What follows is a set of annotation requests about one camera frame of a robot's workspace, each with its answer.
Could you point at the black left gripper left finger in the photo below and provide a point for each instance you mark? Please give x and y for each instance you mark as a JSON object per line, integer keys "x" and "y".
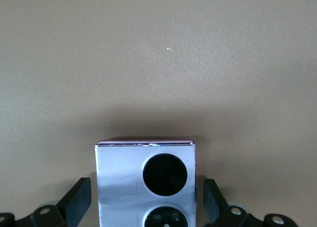
{"x": 76, "y": 202}

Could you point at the lavender flip phone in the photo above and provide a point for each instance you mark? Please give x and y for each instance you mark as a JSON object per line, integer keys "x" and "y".
{"x": 119, "y": 182}

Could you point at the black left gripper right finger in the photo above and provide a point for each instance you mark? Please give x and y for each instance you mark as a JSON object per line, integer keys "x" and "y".
{"x": 216, "y": 209}

